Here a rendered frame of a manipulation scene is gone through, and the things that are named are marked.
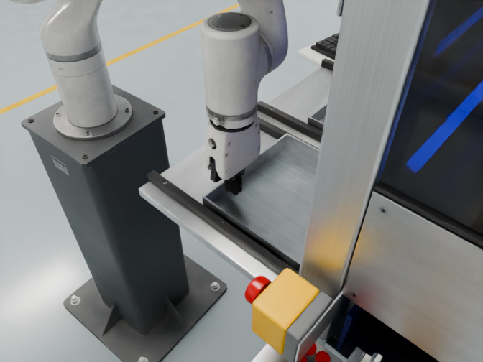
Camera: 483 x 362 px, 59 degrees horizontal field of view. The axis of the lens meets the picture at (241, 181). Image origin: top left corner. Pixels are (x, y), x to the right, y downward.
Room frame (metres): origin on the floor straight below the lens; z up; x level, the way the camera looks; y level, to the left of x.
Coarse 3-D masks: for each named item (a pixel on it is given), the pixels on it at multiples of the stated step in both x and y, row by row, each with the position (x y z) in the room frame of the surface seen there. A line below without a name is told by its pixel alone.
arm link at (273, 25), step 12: (240, 0) 0.66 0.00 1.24; (252, 0) 0.64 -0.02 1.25; (264, 0) 0.63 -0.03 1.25; (276, 0) 0.63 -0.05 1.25; (252, 12) 0.64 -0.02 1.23; (264, 12) 0.63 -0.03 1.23; (276, 12) 0.63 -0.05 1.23; (264, 24) 0.63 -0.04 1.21; (276, 24) 0.63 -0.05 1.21; (264, 36) 0.61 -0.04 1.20; (276, 36) 0.62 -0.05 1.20; (276, 48) 0.61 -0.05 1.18; (276, 60) 0.60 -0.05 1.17
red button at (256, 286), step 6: (258, 276) 0.32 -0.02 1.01; (252, 282) 0.30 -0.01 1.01; (258, 282) 0.30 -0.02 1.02; (264, 282) 0.30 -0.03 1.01; (270, 282) 0.31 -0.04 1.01; (252, 288) 0.30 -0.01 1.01; (258, 288) 0.30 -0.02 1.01; (264, 288) 0.30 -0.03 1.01; (246, 294) 0.29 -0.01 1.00; (252, 294) 0.29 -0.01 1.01; (258, 294) 0.29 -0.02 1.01; (252, 300) 0.29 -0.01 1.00
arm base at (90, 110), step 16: (64, 64) 0.82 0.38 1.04; (80, 64) 0.83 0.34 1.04; (96, 64) 0.85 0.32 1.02; (64, 80) 0.82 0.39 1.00; (80, 80) 0.82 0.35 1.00; (96, 80) 0.84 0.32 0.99; (64, 96) 0.83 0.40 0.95; (80, 96) 0.82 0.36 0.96; (96, 96) 0.84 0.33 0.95; (112, 96) 0.88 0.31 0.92; (64, 112) 0.89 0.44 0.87; (80, 112) 0.82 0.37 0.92; (96, 112) 0.83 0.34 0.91; (112, 112) 0.86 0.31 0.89; (128, 112) 0.88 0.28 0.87; (64, 128) 0.82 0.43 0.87; (80, 128) 0.82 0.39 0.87; (96, 128) 0.82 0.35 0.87; (112, 128) 0.82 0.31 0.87
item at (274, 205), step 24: (288, 144) 0.74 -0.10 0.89; (264, 168) 0.67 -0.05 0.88; (288, 168) 0.67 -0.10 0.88; (312, 168) 0.67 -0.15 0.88; (216, 192) 0.57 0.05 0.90; (240, 192) 0.59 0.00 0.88; (264, 192) 0.59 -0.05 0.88; (288, 192) 0.59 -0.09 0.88; (312, 192) 0.59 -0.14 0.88; (240, 216) 0.53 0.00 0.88; (264, 216) 0.53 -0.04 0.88; (288, 216) 0.53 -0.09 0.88; (264, 240) 0.45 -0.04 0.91; (288, 240) 0.48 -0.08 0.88; (288, 264) 0.41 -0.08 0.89
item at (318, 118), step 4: (320, 108) 0.84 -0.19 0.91; (324, 108) 0.85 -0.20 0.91; (316, 112) 0.82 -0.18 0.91; (320, 112) 0.84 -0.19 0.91; (324, 112) 0.85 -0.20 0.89; (308, 116) 0.81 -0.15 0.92; (312, 116) 0.81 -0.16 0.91; (316, 116) 0.83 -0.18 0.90; (320, 116) 0.84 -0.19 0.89; (324, 116) 0.85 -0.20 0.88; (308, 120) 0.80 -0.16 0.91; (312, 120) 0.80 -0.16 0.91; (316, 120) 0.79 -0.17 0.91; (320, 120) 0.84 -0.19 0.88; (324, 120) 0.84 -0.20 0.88; (312, 124) 0.80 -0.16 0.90; (316, 124) 0.79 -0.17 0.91; (320, 124) 0.78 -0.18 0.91; (320, 128) 0.78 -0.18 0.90
